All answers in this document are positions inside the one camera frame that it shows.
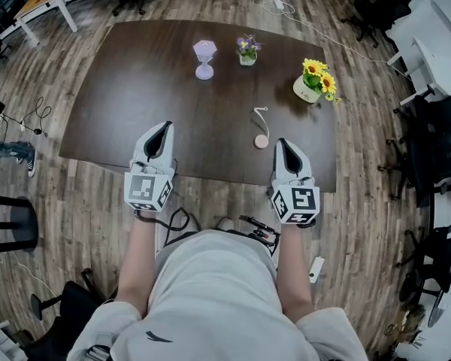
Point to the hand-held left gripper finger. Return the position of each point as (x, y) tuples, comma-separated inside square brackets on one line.
[(141, 145), (170, 147)]

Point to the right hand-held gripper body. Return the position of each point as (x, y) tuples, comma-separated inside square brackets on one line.
[(302, 199)]

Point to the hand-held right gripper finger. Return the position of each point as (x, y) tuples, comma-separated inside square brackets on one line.
[(277, 156), (303, 165)]

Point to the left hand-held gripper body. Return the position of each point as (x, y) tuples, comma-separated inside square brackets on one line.
[(143, 190)]

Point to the pink round tape measure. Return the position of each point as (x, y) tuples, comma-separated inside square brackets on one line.
[(262, 141)]

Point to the person's left forearm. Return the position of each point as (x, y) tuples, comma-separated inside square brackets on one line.
[(137, 261)]

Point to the person's right forearm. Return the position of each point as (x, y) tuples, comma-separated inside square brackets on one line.
[(294, 269)]

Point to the white power adapter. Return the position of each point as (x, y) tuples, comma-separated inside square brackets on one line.
[(316, 268)]

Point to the sunflowers in cream pot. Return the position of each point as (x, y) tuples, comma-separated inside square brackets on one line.
[(310, 88)]

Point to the person's white shoe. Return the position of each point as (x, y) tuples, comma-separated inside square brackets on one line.
[(224, 223)]

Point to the purple lantern lamp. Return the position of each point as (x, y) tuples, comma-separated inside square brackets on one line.
[(204, 56)]

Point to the purple flowers in white pot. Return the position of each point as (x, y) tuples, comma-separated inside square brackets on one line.
[(247, 53)]

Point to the person's grey hoodie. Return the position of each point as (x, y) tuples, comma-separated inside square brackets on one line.
[(210, 295)]

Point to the black round stool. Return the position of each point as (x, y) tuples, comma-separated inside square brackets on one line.
[(17, 224)]

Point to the white power strip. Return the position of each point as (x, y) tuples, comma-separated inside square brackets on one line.
[(277, 3)]

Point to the wooden desk with white legs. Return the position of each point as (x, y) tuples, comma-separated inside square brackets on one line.
[(41, 0)]

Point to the black camera rig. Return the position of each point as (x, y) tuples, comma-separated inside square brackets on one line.
[(260, 233)]

